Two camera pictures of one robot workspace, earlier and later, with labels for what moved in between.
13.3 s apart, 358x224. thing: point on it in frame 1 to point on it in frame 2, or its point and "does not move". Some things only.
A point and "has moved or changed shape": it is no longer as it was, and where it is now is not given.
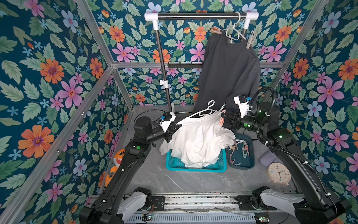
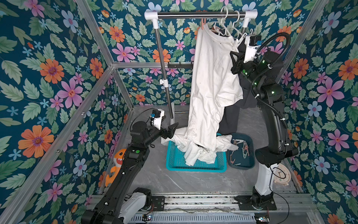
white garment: x=196 y=141 has moved or changed shape
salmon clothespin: x=221 y=121 to x=203 y=23
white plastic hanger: x=207 y=112 to x=219 y=27
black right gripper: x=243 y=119 to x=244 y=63
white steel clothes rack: x=155 y=17 does not move
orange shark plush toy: x=117 y=159 does not move
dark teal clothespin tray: x=241 y=155 does not move
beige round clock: x=278 y=172 does not move
